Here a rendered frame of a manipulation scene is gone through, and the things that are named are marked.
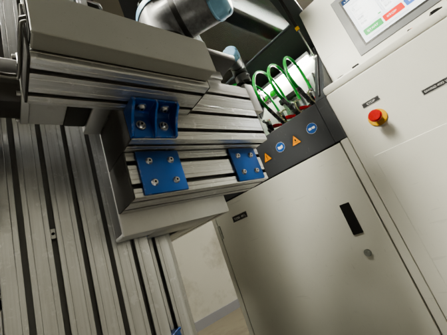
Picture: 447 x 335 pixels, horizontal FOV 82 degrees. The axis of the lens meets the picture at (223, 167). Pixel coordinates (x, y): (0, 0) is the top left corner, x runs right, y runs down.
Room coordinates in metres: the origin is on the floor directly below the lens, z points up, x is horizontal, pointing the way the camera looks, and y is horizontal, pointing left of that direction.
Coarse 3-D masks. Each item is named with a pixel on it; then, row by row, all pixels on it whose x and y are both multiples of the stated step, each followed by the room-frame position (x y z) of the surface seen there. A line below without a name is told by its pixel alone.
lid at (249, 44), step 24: (120, 0) 0.99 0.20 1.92; (240, 0) 1.05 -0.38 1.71; (264, 0) 1.05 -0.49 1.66; (288, 0) 1.05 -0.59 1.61; (240, 24) 1.15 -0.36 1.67; (264, 24) 1.16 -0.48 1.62; (288, 24) 1.17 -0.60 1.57; (216, 48) 1.27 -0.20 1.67; (240, 48) 1.27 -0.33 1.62; (264, 48) 1.28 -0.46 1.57; (288, 48) 1.28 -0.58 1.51; (312, 48) 1.28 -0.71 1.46
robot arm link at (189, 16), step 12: (180, 0) 0.49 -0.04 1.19; (192, 0) 0.49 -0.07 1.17; (204, 0) 0.50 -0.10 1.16; (216, 0) 0.50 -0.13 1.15; (228, 0) 0.52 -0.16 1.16; (180, 12) 0.51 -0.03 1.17; (192, 12) 0.51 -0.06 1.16; (204, 12) 0.52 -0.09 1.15; (216, 12) 0.52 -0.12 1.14; (228, 12) 0.54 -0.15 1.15; (192, 24) 0.53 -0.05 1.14; (204, 24) 0.54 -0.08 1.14; (216, 24) 0.57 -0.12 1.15; (192, 36) 0.57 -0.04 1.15
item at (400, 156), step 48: (336, 48) 0.99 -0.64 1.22; (432, 48) 0.63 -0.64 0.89; (336, 96) 0.80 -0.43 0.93; (384, 96) 0.73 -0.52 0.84; (432, 96) 0.67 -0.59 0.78; (384, 144) 0.76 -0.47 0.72; (432, 144) 0.70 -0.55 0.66; (384, 192) 0.80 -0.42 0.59; (432, 192) 0.74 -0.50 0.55; (432, 240) 0.77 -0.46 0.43; (432, 288) 0.81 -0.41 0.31
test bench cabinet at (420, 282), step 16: (352, 160) 0.83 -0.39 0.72; (368, 176) 0.82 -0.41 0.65; (368, 192) 0.83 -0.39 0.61; (384, 208) 0.82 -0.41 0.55; (384, 224) 0.83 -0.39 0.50; (400, 240) 0.82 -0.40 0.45; (224, 256) 1.24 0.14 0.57; (416, 272) 0.82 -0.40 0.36; (240, 304) 1.24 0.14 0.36; (432, 304) 0.82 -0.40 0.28
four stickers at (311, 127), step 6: (306, 126) 0.88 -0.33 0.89; (312, 126) 0.87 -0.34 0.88; (312, 132) 0.87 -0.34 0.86; (294, 138) 0.91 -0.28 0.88; (300, 138) 0.90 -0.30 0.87; (276, 144) 0.96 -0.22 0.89; (282, 144) 0.95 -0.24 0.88; (294, 144) 0.92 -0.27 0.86; (282, 150) 0.95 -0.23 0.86; (264, 156) 1.00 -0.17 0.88; (270, 156) 0.99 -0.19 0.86
